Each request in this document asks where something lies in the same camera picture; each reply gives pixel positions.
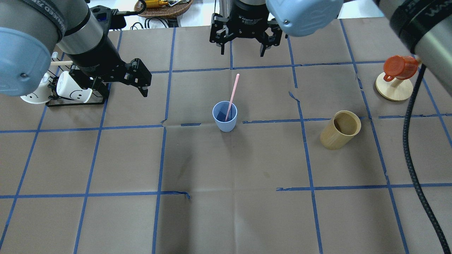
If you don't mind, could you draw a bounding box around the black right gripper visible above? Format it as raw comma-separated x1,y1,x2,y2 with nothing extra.
209,4,282,57

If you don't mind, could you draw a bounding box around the wooden mug tree stand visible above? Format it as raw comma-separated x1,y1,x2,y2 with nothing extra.
375,72,414,102

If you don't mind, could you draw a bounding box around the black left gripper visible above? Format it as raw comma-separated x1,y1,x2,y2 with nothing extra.
69,49,152,100

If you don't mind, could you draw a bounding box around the orange mug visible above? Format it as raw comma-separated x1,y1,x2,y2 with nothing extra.
383,55,420,82

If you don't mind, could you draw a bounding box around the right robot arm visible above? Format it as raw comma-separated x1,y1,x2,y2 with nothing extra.
209,0,452,93

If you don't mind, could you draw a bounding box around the wicker basket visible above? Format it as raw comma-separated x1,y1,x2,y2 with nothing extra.
139,0,193,19

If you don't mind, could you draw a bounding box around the white smiley mug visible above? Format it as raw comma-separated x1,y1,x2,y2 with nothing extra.
55,71,93,103
20,73,52,104

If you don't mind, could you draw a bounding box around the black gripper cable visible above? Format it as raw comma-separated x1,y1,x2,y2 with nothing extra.
403,63,452,254

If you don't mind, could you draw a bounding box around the pink chopstick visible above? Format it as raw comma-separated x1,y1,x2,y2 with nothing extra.
225,73,240,122

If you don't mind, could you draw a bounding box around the bamboo wooden cup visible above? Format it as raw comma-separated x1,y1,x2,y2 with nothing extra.
320,110,362,150

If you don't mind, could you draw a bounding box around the black wire cup rack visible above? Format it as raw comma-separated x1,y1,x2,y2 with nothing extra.
45,52,110,107

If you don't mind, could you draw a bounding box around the light blue plastic cup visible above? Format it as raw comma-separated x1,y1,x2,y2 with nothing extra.
212,101,238,132

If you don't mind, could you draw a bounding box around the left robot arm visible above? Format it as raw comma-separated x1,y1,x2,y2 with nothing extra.
0,0,152,97

